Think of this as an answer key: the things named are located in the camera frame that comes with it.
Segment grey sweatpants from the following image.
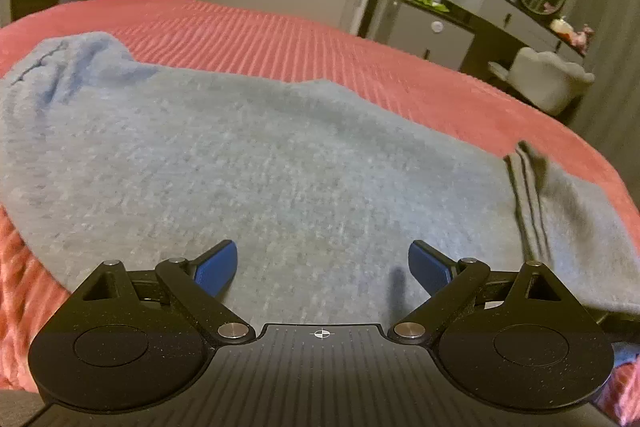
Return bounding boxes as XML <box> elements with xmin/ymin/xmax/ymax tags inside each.
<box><xmin>1</xmin><ymin>32</ymin><xmax>639</xmax><ymax>325</ymax></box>

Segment grey window curtain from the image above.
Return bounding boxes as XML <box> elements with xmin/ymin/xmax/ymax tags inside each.
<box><xmin>572</xmin><ymin>0</ymin><xmax>639</xmax><ymax>198</ymax></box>

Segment grey fluffy vanity chair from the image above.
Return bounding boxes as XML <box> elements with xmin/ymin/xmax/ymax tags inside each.
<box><xmin>488</xmin><ymin>48</ymin><xmax>596</xmax><ymax>117</ymax></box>

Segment pink figurine on desk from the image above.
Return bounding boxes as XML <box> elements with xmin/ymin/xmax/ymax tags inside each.
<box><xmin>570</xmin><ymin>24</ymin><xmax>594</xmax><ymax>53</ymax></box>

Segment black grey vanity desk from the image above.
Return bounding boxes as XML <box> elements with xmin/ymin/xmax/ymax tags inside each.
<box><xmin>375</xmin><ymin>0</ymin><xmax>585</xmax><ymax>79</ymax></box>

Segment pink ribbed bedspread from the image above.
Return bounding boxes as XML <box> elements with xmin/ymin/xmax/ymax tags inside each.
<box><xmin>1</xmin><ymin>0</ymin><xmax>639</xmax><ymax>426</ymax></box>

